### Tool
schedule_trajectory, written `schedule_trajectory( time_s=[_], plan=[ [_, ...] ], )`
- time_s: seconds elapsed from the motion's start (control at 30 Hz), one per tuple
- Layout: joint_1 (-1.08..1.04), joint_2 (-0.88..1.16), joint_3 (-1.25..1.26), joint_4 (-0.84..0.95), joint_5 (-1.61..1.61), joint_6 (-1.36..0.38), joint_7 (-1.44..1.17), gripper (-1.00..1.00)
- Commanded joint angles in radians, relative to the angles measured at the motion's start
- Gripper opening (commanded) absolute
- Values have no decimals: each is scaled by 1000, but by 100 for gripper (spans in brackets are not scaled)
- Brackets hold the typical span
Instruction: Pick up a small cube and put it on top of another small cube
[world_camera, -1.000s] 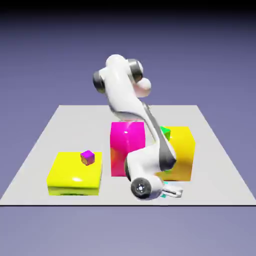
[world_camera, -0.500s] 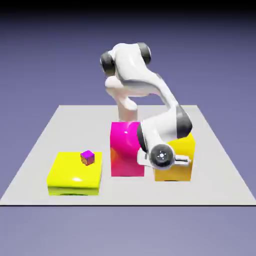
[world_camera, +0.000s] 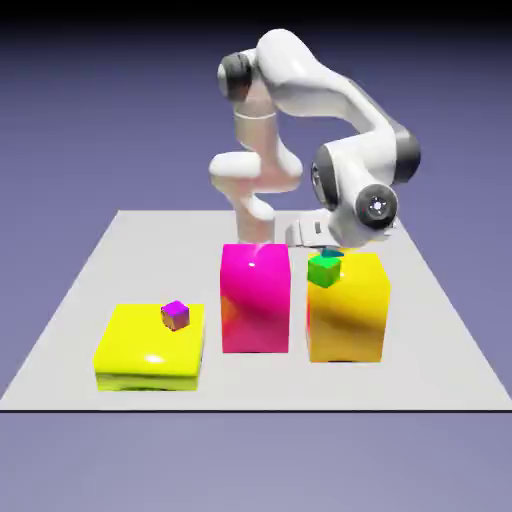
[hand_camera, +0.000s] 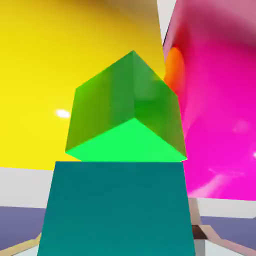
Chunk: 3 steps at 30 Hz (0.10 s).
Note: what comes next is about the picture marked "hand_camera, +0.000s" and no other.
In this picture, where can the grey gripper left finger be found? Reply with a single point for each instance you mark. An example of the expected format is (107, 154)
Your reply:
(30, 249)

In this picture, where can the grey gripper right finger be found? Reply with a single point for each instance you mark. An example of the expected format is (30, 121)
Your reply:
(200, 233)

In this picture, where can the small teal cube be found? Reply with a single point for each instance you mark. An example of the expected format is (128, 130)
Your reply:
(118, 210)

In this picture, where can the small green cube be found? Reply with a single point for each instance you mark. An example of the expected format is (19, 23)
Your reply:
(124, 112)

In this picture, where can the large pink box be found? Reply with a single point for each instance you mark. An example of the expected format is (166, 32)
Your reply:
(218, 100)

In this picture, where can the large yellow box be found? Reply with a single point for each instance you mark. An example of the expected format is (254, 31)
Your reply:
(50, 60)

